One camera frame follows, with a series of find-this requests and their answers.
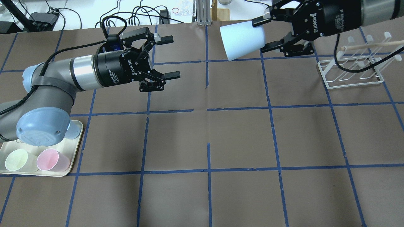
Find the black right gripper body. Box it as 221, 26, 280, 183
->
270, 0, 362, 57

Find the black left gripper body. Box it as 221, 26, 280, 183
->
94, 27, 166, 92

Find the light blue plastic cup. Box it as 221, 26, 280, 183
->
220, 21, 265, 61

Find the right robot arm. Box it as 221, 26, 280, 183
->
252, 0, 403, 57

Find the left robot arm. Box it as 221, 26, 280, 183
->
0, 27, 180, 146

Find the pink plastic cup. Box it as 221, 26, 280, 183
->
36, 148, 70, 172

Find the cream plastic cup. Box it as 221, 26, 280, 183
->
5, 148, 38, 172

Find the wooden paper towel stand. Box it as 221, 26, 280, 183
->
211, 0, 230, 21

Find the black power adapter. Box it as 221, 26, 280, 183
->
28, 12, 59, 32

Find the cream plastic tray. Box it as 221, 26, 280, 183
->
0, 120, 84, 177

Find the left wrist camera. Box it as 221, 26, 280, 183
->
101, 34, 124, 53

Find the aluminium frame post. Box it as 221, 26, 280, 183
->
195, 0, 211, 26

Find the white wire rack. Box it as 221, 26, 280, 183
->
317, 32, 403, 89

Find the black braided right cable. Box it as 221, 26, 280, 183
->
335, 33, 404, 73

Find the black braided cable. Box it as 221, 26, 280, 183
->
335, 33, 404, 73
0, 15, 128, 115

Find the black braided left cable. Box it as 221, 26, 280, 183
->
0, 15, 128, 115

